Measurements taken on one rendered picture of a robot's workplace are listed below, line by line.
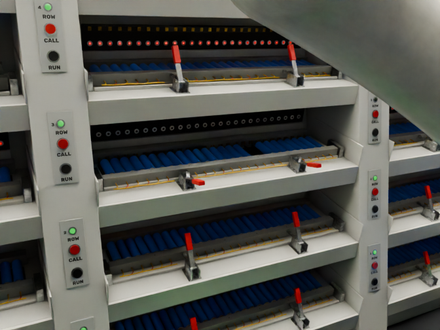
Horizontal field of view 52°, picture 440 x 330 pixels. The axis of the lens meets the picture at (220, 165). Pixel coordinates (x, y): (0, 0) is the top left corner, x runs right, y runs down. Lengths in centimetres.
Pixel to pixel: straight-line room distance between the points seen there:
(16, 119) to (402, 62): 60
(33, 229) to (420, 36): 66
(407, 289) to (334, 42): 105
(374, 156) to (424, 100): 71
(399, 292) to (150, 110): 84
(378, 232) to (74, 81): 79
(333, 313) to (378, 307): 13
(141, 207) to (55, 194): 16
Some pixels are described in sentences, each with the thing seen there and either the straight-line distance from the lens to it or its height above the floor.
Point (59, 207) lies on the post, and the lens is 83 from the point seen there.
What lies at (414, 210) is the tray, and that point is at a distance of 136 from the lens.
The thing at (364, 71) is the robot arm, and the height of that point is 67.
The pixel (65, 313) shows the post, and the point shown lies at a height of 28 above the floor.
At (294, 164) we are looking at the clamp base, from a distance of 102.
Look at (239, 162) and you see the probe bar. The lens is 98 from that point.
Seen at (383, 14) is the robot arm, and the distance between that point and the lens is 39.
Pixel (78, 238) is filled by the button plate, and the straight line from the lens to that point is 84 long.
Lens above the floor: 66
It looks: 10 degrees down
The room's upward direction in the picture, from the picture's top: 3 degrees counter-clockwise
